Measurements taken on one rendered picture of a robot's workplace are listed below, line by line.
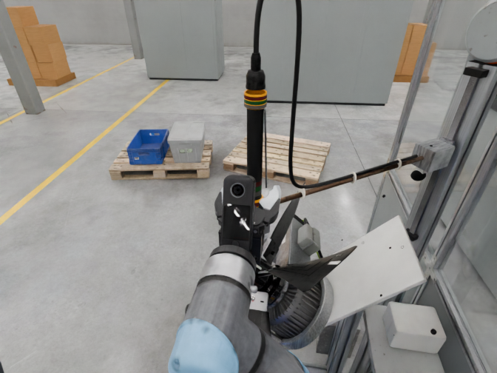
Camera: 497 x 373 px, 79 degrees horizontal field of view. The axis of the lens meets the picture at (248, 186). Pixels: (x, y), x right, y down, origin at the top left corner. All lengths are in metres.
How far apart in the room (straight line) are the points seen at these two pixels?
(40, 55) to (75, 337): 7.20
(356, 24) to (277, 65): 1.48
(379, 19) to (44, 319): 6.05
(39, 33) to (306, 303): 8.22
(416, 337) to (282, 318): 0.51
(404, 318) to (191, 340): 1.05
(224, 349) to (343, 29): 5.95
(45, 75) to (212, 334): 8.67
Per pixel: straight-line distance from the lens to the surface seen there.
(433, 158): 1.04
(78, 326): 2.60
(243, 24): 12.76
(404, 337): 1.32
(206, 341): 0.35
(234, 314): 0.38
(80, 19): 14.82
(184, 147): 3.70
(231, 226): 0.45
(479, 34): 1.09
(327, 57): 6.16
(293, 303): 1.00
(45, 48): 8.71
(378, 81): 6.47
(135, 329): 2.43
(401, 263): 0.97
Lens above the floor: 1.98
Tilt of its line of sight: 34 degrees down
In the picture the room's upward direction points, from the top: straight up
